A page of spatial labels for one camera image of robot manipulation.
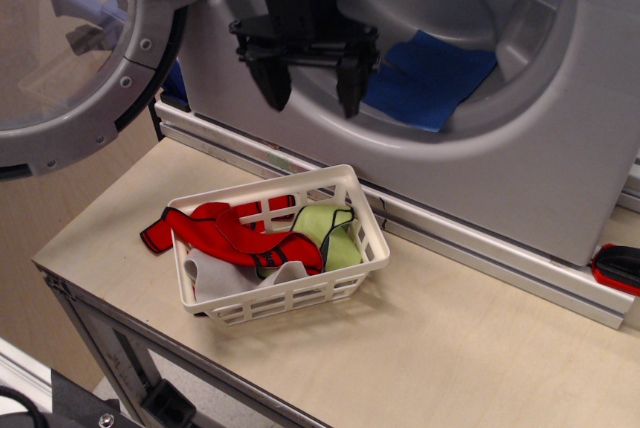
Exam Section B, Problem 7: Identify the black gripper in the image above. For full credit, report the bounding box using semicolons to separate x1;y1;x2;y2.
229;0;378;119

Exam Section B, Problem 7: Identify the blue cloth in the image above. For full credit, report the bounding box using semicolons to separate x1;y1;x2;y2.
364;31;497;133

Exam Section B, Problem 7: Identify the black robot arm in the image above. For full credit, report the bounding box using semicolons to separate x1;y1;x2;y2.
229;0;379;118

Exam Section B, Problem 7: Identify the white plastic laundry basket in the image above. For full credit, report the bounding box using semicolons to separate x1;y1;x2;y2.
166;165;390;325

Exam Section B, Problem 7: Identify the grey toy washing machine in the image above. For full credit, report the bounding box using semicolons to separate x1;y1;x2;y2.
179;0;639;265

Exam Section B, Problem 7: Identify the light green cloth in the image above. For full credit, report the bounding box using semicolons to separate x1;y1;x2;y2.
256;204;362;284

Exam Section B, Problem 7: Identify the red cloth with black trim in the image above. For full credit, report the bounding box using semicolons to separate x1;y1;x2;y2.
140;202;324;275

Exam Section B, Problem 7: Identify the grey white cloth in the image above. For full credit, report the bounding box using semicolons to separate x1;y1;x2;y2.
183;249;308;302

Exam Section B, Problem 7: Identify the round transparent washer door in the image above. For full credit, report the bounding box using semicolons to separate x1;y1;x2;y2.
1;0;198;181

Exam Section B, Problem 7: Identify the red black tool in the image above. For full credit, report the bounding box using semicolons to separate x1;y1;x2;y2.
591;244;639;297

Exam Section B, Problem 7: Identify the blue grey clamp handle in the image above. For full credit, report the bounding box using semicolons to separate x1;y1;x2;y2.
50;0;128;56

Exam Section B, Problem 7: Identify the metal table frame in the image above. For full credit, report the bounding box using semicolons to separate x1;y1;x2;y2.
35;262;326;427

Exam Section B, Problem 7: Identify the white aluminium rail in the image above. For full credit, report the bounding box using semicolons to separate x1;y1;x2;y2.
155;102;639;329

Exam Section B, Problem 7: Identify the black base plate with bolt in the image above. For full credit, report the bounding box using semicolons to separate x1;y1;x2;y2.
47;370;140;428

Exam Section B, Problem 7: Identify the black cable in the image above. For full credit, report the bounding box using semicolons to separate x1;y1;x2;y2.
0;385;46;428

